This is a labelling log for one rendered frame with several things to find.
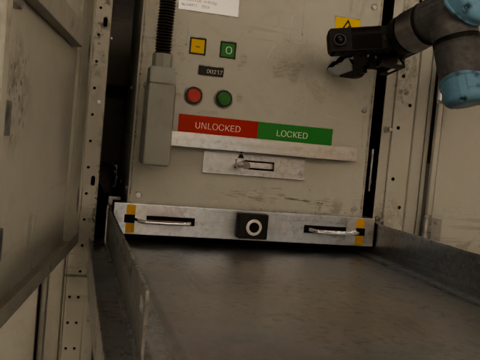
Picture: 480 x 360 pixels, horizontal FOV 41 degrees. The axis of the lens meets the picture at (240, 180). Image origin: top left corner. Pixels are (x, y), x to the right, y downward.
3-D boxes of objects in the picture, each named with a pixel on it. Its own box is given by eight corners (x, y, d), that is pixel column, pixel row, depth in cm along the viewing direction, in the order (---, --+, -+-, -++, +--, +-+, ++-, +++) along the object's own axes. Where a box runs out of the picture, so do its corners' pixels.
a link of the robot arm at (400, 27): (411, 41, 107) (407, -4, 108) (392, 51, 111) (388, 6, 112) (443, 48, 111) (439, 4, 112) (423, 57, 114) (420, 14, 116)
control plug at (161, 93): (169, 166, 113) (178, 67, 112) (142, 164, 111) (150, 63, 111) (163, 164, 120) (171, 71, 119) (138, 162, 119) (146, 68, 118)
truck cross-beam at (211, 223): (372, 246, 135) (375, 218, 134) (111, 233, 121) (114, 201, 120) (362, 243, 139) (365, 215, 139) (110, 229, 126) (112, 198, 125)
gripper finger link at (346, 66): (346, 87, 132) (377, 73, 124) (323, 83, 129) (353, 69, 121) (346, 73, 133) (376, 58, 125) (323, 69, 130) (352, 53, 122)
